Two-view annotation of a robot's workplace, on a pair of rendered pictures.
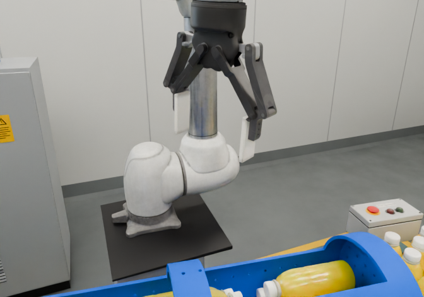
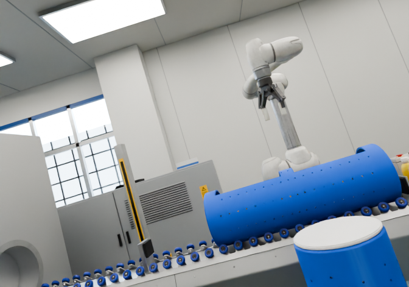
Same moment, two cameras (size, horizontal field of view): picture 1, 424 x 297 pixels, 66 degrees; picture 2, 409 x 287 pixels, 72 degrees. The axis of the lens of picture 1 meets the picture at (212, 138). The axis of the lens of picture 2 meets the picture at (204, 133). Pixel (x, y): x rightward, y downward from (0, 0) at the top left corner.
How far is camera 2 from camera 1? 109 cm
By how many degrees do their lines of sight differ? 36
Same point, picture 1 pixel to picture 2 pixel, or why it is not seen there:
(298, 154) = not seen: outside the picture
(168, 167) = (280, 164)
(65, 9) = (221, 139)
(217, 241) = not seen: hidden behind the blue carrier
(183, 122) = (266, 116)
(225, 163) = (309, 157)
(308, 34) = (388, 104)
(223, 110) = not seen: hidden behind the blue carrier
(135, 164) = (265, 165)
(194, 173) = (294, 165)
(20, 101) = (210, 176)
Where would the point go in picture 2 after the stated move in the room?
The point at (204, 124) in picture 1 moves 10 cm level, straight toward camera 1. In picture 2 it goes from (291, 141) to (290, 141)
